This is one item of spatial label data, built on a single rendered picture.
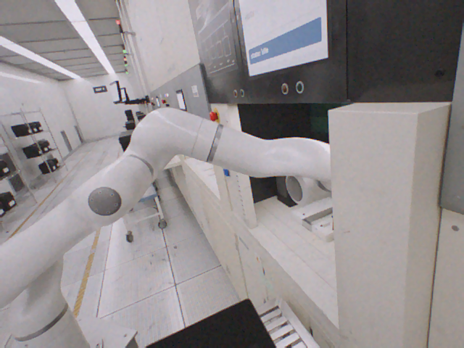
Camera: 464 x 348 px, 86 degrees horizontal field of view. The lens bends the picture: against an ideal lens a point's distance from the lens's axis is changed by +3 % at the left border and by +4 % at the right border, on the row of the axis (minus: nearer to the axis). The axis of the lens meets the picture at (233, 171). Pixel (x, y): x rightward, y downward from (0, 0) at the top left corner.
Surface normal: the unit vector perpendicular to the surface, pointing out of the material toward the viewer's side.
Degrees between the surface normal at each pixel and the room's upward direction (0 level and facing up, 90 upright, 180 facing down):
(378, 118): 90
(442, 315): 90
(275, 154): 45
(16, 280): 89
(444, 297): 90
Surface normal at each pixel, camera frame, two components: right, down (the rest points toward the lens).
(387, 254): -0.91, 0.29
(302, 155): -0.31, -0.34
